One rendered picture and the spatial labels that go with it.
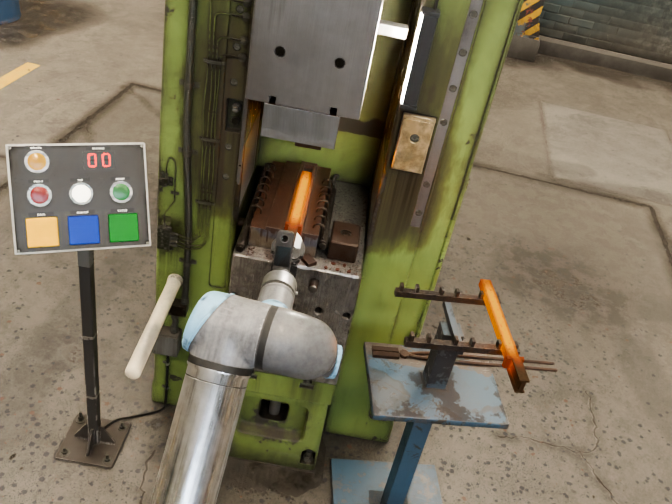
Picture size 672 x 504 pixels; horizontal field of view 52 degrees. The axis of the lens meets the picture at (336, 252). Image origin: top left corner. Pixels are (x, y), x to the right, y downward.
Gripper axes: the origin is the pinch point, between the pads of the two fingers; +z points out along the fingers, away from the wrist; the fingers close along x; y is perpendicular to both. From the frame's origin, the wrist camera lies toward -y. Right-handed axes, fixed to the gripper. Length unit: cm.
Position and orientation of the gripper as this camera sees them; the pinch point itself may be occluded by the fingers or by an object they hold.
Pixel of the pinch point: (292, 232)
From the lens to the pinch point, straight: 197.3
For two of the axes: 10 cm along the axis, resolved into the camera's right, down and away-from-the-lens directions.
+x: 9.8, 1.9, 0.3
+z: 0.9, -5.9, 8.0
